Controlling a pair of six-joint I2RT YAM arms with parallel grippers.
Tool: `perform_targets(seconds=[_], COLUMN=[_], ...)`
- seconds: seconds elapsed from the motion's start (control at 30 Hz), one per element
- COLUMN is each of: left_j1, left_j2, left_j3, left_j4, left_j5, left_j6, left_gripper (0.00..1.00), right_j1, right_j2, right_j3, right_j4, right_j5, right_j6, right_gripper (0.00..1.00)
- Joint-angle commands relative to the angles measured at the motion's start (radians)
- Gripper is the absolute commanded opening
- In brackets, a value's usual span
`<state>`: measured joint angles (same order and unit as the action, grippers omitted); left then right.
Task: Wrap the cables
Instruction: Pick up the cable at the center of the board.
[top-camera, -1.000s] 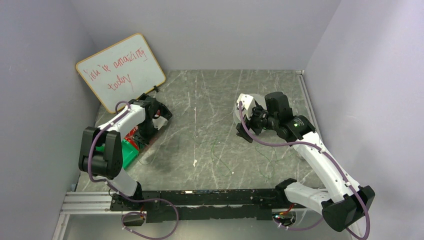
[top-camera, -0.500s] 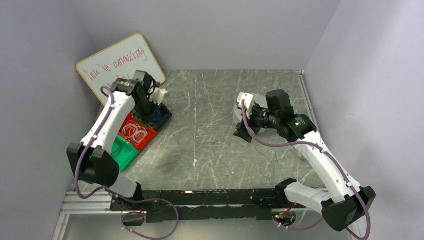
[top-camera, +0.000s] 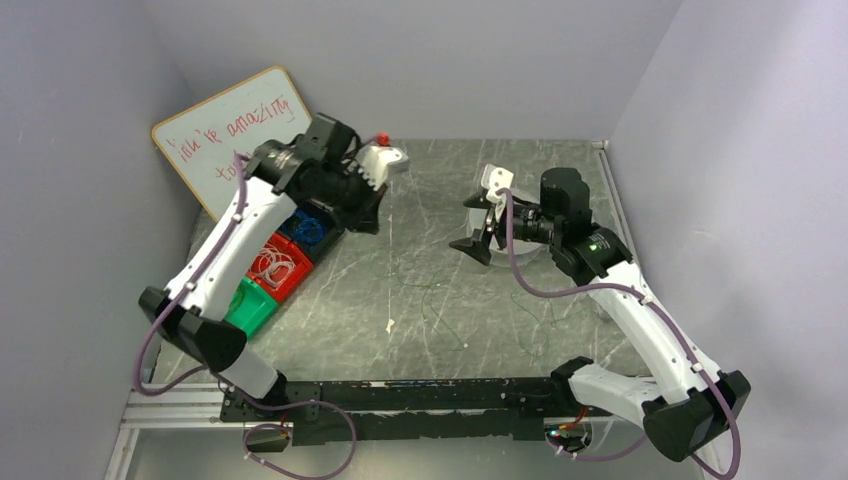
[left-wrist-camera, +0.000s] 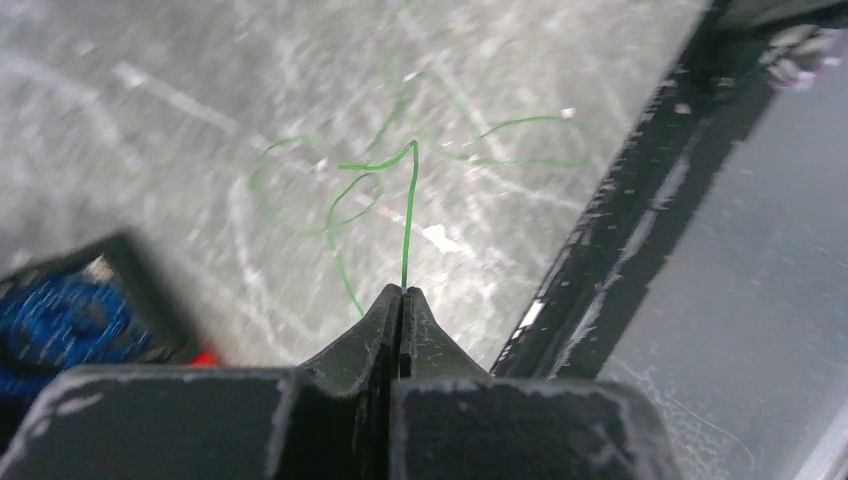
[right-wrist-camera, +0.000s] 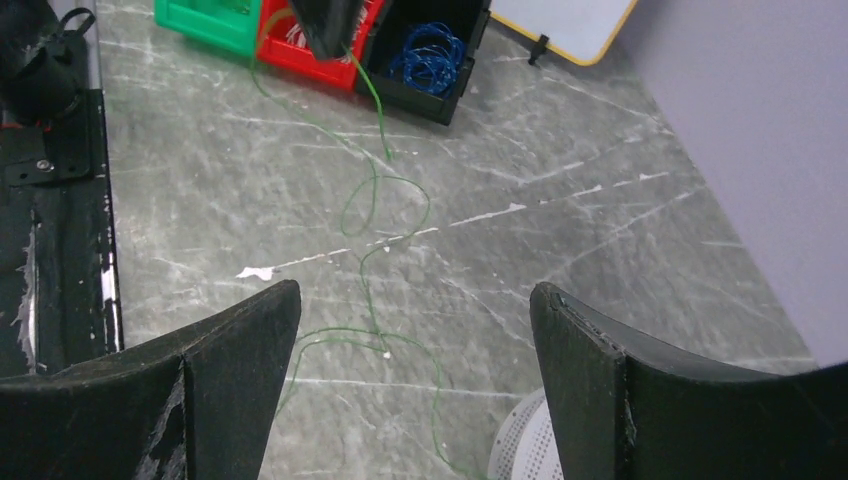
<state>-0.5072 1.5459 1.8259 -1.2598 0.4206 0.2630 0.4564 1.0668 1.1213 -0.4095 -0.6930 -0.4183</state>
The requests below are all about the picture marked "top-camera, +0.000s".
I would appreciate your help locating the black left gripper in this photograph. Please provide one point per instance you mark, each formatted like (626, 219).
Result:
(365, 203)

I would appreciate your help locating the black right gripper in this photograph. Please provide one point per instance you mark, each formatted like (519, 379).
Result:
(495, 220)

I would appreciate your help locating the white perforated filament spool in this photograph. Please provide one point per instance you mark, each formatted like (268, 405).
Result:
(525, 251)

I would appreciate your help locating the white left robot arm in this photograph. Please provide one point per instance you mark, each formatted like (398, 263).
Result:
(329, 164)

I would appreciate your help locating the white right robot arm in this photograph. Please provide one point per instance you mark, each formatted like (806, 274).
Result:
(690, 400)

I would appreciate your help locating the black storage bin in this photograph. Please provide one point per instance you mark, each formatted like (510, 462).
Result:
(313, 229)

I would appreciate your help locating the red storage bin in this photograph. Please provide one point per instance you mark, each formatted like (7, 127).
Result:
(279, 268)

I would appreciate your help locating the green storage bin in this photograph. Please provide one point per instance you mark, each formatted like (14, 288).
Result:
(251, 307)

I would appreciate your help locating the whiteboard with red writing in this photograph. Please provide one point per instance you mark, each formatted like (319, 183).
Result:
(201, 142)

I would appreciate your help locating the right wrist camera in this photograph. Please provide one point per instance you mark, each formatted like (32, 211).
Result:
(493, 179)

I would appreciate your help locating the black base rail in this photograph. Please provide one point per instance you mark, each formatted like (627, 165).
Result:
(521, 408)

